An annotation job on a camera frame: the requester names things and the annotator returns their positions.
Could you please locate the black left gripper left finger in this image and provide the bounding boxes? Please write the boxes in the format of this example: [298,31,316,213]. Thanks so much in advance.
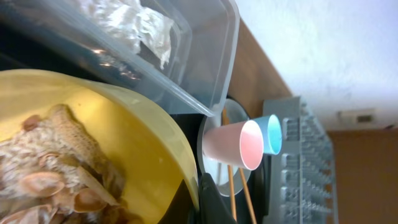
[158,180,196,224]

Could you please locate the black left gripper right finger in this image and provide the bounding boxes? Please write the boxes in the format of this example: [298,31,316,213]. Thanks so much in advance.
[199,173,237,224]

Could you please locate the yellow bowl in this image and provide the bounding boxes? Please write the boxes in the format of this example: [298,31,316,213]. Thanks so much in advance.
[1,69,199,223]

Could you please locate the pink cup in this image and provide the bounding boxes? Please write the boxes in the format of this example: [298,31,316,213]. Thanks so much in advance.
[203,120,264,170]

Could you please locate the food scraps and rice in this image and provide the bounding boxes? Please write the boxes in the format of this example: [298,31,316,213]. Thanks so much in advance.
[1,104,143,224]

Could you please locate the white napkin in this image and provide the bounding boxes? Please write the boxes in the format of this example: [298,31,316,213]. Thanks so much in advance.
[71,0,174,69]

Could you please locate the grey dishwasher rack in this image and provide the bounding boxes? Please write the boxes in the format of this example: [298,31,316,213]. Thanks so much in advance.
[263,96,338,224]

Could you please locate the grey plate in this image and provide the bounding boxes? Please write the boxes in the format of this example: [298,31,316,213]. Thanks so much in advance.
[197,98,250,197]

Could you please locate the wooden chopstick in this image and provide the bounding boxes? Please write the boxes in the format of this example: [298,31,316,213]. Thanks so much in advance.
[222,108,237,221]
[239,168,257,224]

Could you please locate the round black tray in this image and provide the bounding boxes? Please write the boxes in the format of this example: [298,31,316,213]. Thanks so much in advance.
[172,114,271,223]

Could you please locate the blue cup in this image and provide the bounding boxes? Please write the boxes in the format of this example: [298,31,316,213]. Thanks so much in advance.
[254,114,283,155]

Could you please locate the clear plastic bin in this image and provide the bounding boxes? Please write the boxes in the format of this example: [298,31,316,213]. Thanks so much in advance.
[1,0,240,116]

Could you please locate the black rectangular tray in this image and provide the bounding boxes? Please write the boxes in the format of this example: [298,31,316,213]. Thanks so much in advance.
[1,24,103,82]

